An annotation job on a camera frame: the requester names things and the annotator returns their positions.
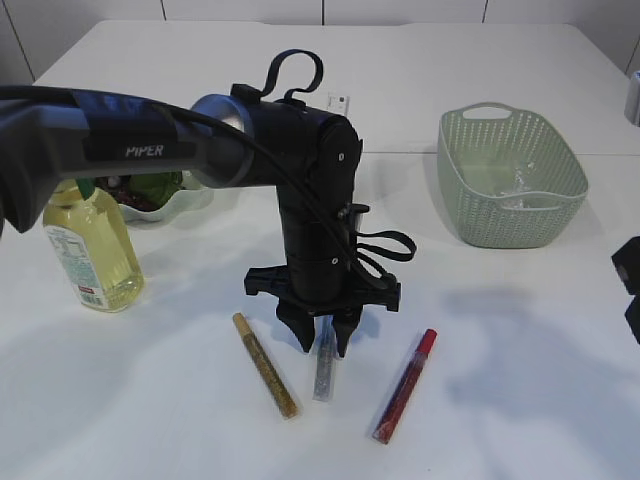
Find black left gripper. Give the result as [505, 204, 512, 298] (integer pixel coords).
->
[244, 252, 401, 358]

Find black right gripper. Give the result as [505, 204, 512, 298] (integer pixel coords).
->
[611, 238, 640, 342]

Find silver glitter pen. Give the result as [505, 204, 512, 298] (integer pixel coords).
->
[313, 316, 336, 402]

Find red glitter pen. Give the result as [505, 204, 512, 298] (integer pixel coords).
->
[372, 329, 437, 445]

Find clear plastic sheet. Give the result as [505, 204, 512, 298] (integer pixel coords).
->
[493, 161, 538, 209]

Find clear plastic ruler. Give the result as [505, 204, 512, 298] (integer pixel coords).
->
[326, 92, 350, 117]

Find purple grapes with leaf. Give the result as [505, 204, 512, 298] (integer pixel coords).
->
[95, 171, 186, 212]

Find yellow drink bottle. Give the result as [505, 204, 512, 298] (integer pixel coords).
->
[42, 179, 144, 312]

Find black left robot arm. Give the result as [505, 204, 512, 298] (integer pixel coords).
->
[1, 86, 401, 350]

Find gold glitter pen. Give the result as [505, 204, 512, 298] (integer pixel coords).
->
[232, 313, 299, 419]

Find green woven plastic basket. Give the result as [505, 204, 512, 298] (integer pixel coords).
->
[437, 102, 589, 249]

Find pale green wavy plate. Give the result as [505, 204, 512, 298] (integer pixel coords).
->
[120, 187, 214, 223]

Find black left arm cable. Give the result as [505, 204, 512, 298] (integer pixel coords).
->
[0, 49, 417, 291]

